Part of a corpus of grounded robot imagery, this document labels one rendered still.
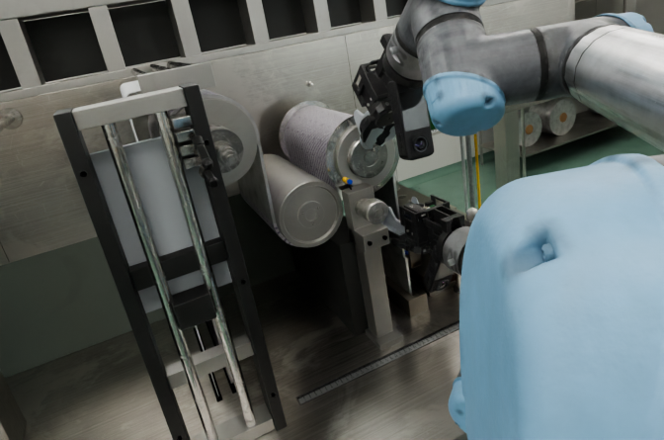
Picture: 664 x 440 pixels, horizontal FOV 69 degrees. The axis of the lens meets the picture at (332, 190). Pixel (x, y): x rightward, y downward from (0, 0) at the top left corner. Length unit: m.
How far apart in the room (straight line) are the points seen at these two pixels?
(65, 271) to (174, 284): 0.48
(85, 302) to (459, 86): 0.93
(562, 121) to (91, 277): 4.02
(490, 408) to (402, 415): 0.66
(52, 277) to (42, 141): 0.28
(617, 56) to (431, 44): 0.18
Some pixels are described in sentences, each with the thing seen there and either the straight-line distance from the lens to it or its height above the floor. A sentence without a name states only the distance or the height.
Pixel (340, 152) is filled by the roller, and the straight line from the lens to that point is 0.82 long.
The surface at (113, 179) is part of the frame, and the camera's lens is 0.65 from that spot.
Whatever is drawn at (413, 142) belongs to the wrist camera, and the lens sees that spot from 0.68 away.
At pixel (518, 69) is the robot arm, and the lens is 0.52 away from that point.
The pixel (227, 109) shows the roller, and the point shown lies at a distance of 0.77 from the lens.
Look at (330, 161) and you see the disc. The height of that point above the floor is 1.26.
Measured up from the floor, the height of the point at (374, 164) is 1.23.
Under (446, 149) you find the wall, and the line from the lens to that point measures 4.39.
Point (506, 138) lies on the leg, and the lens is 1.74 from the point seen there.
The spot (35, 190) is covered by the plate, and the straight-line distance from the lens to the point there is 1.10.
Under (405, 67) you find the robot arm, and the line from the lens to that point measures 0.63.
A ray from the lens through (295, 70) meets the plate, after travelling 1.13.
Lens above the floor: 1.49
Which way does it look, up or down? 20 degrees down
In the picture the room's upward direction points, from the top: 10 degrees counter-clockwise
